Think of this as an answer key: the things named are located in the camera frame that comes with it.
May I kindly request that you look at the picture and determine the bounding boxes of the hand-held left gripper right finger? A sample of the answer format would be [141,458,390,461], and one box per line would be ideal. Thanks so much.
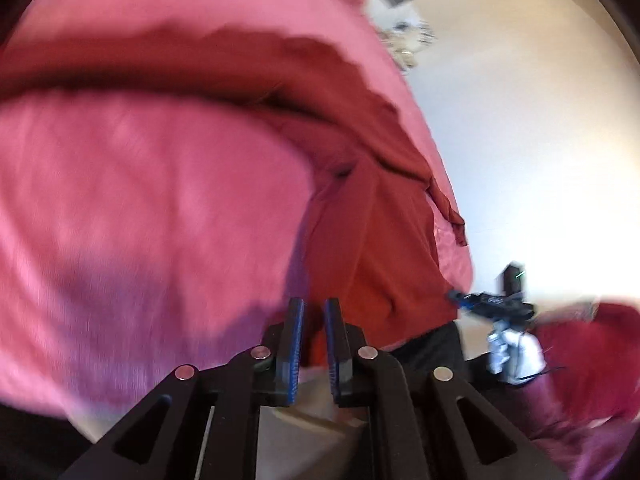
[323,297,568,480]

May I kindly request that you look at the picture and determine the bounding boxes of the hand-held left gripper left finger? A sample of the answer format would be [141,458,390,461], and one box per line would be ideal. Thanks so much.
[59,297,306,480]

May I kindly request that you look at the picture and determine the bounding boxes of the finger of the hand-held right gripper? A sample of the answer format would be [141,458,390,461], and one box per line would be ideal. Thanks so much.
[446,289,476,313]

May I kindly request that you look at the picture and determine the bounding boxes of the dark red garment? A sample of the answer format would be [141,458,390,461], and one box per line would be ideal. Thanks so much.
[0,25,469,366]

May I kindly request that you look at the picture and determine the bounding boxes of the person's right hand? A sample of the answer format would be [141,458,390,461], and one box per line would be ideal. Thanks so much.
[487,327,547,386]

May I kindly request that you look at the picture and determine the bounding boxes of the person's black pants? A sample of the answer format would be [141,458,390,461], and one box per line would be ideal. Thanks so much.
[385,320,501,386]

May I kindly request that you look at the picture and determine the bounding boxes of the pink bed blanket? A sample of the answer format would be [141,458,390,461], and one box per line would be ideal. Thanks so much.
[0,0,476,423]

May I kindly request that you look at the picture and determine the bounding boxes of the white nightstand with clutter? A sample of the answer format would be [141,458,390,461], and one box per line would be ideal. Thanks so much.
[377,30,421,68]

